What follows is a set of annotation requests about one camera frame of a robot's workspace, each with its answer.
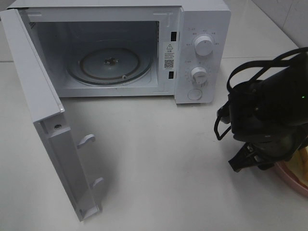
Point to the white timer knob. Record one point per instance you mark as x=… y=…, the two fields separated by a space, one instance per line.
x=199 y=75

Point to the white microwave door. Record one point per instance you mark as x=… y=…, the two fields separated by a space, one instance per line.
x=47 y=111

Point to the round white door button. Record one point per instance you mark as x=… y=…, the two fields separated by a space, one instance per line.
x=195 y=94

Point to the white microwave oven body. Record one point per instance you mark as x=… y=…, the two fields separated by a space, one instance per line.
x=69 y=28

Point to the pink round plate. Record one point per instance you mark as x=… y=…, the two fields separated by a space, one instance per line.
x=289 y=178

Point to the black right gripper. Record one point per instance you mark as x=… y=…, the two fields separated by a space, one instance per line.
x=271 y=118

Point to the glass microwave turntable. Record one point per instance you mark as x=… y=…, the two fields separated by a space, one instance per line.
x=110 y=66

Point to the toast sandwich with filling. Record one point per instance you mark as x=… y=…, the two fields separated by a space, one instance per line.
x=299 y=166

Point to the white warning label sticker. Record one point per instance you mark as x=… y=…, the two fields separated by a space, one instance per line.
x=169 y=55

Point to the upper white power knob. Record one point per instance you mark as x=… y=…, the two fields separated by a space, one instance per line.
x=203 y=45

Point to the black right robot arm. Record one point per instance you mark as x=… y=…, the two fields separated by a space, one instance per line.
x=295 y=68

